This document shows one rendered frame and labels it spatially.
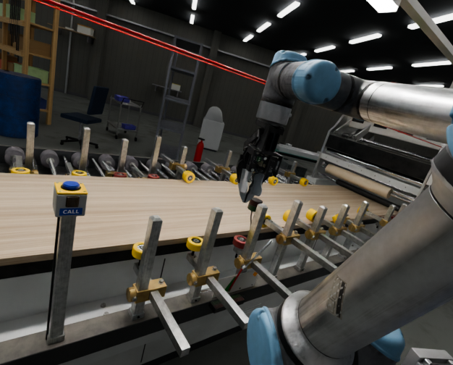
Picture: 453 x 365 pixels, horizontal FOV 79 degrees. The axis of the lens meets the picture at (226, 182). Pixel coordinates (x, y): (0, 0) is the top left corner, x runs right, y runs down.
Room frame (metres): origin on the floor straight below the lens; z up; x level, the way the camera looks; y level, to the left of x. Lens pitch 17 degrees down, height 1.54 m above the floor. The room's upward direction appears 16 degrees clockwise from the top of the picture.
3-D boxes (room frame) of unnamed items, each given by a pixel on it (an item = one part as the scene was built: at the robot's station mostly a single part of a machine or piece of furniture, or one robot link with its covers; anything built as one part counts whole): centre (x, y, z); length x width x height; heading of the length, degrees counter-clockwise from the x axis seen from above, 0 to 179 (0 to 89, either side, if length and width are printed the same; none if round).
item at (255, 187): (0.66, -0.08, 1.35); 0.06 x 0.03 x 0.09; 14
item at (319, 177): (3.28, -1.83, 0.95); 1.65 x 0.70 x 1.90; 41
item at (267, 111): (0.66, -0.07, 1.54); 0.08 x 0.08 x 0.05
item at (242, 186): (0.66, -0.05, 1.35); 0.06 x 0.03 x 0.09; 14
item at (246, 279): (1.11, -0.18, 0.75); 0.26 x 0.01 x 0.10; 131
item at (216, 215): (0.99, 0.00, 0.90); 0.04 x 0.04 x 0.48; 41
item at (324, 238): (1.48, -0.62, 0.95); 0.50 x 0.04 x 0.04; 41
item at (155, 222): (0.82, 0.19, 0.88); 0.04 x 0.04 x 0.48; 41
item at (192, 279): (1.00, -0.01, 0.81); 0.14 x 0.06 x 0.05; 131
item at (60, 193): (0.66, 0.39, 1.18); 0.07 x 0.07 x 0.08; 41
